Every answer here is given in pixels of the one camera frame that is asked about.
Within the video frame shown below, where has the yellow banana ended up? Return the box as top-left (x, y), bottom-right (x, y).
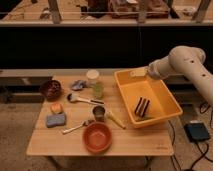
top-left (107, 112), bottom-right (126, 129)

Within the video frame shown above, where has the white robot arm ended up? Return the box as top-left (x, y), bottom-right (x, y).
top-left (130, 46), bottom-right (213, 107)

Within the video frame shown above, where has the green plastic cup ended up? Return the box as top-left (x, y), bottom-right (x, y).
top-left (93, 82), bottom-right (104, 99)

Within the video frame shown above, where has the small metal cup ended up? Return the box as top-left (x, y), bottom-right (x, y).
top-left (92, 106), bottom-right (105, 122)

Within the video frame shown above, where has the yellow plastic bin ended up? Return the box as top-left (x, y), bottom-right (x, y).
top-left (114, 69), bottom-right (183, 128)

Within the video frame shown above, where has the dark brown striped block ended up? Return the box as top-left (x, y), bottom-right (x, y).
top-left (134, 97), bottom-right (150, 117)

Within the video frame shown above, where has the white lidded jar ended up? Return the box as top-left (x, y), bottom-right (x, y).
top-left (86, 69), bottom-right (100, 87)

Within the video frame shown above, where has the blue crumpled cloth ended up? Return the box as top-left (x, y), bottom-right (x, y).
top-left (71, 80), bottom-right (87, 91)

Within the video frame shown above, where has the wooden table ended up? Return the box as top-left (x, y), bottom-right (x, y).
top-left (27, 76), bottom-right (174, 157)

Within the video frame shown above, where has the metal spoon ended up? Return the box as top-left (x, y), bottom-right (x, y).
top-left (62, 120), bottom-right (94, 135)

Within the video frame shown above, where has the orange bowl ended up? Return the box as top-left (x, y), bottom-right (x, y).
top-left (82, 122), bottom-right (112, 154)

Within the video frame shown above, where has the dark brown bowl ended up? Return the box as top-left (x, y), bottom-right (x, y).
top-left (39, 80), bottom-right (62, 101)

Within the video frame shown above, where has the orange yellow toy fruit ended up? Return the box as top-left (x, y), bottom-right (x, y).
top-left (50, 102), bottom-right (63, 114)

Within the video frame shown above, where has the blue sponge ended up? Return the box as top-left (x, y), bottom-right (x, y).
top-left (46, 113), bottom-right (66, 128)

